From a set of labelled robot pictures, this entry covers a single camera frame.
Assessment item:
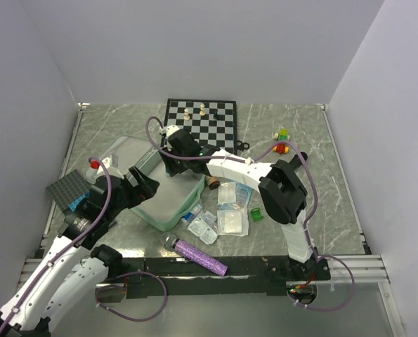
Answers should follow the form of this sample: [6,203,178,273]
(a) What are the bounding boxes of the brown orange syrup bottle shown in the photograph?
[205,176,221,190]

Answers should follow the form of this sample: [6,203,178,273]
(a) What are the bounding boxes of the blue white bandage roll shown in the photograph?
[181,204,202,226]

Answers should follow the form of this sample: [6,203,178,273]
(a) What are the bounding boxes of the clear plaster strip packet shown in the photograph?
[218,182,237,205]

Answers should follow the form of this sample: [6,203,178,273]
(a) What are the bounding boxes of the blue white mask packet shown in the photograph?
[235,183,254,208]

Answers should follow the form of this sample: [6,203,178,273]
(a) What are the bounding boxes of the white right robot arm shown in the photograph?
[160,125,315,280]

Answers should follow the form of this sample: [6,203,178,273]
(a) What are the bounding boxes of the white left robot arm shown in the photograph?
[0,166,159,336]

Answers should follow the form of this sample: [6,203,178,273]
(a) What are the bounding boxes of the mint green medicine case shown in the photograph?
[100,136,204,232]

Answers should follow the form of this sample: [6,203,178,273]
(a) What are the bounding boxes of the cream chess pawn left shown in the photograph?
[184,108,190,121]

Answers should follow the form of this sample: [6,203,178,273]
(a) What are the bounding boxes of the cream chess pawn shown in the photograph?
[200,103,206,117]
[184,108,190,121]

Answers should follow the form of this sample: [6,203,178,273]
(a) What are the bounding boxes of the cream chess pawn right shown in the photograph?
[200,103,206,117]

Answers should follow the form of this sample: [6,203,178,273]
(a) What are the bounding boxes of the black white chessboard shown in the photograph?
[164,98,237,154]

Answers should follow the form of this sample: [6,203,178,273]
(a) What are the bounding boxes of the purple glitter microphone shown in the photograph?
[160,232,228,277]

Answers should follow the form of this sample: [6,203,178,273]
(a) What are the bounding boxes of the blue lego brick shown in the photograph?
[68,192,89,211]

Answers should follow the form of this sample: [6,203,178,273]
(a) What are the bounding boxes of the black binder clip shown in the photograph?
[237,140,250,151]

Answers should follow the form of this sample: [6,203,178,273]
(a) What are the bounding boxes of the grey lego baseplate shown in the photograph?
[46,169,90,211]

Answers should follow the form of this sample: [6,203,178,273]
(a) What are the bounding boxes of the alcohol wipe sachets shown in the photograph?
[188,210,218,245]

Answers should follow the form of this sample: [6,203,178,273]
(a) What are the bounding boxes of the white gauze pad packet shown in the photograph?
[217,209,249,237]

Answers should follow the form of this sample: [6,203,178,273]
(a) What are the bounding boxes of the colourful toy block car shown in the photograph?
[273,128,290,154]

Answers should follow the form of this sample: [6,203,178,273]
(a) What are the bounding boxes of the green plastic clip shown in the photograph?
[251,207,263,222]

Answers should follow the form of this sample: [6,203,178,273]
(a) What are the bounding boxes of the black tube orange cap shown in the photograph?
[289,152,308,170]

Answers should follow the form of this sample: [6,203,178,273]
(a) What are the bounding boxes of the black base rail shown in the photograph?
[34,245,332,299]

